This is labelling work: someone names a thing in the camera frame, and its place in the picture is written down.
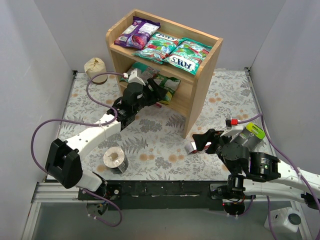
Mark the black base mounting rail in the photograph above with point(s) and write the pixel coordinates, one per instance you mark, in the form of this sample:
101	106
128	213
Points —
160	194

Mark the beige wrapped tissue roll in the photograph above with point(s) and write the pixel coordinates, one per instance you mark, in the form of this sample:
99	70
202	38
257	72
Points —
96	66

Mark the floral table mat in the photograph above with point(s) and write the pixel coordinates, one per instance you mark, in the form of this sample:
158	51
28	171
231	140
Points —
154	143

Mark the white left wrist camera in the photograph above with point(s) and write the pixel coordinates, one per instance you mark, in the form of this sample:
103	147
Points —
134	77

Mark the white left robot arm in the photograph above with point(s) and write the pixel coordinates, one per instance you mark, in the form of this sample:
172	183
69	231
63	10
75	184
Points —
64	157

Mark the green yellow candy bag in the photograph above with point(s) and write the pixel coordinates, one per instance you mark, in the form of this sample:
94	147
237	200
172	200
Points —
171	84

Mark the purple berry candy bag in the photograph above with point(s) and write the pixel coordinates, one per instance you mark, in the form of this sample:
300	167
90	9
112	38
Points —
137	34

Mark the wooden two-tier shelf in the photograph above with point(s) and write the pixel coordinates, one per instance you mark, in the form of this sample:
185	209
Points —
191	94

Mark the black green razor box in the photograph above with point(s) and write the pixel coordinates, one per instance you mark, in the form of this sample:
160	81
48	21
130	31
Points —
251	136

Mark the green Fox's candy bag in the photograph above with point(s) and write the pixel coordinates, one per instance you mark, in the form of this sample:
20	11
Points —
188	55

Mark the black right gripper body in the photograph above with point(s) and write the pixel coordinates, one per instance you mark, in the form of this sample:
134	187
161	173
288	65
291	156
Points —
212	142

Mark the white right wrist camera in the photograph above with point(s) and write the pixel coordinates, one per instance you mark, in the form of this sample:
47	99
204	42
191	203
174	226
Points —
232	127

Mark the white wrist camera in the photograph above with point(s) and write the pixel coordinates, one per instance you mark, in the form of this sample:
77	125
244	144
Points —
232	127
134	77

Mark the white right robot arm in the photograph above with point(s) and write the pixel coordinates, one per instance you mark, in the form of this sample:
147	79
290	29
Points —
256	173

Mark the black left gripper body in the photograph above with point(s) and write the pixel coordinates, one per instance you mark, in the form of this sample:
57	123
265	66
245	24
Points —
149	91

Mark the green mint candy bag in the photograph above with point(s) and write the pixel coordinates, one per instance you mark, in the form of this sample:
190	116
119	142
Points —
159	47

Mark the teal candy bag back side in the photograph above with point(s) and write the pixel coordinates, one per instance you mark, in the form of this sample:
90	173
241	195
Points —
146	71

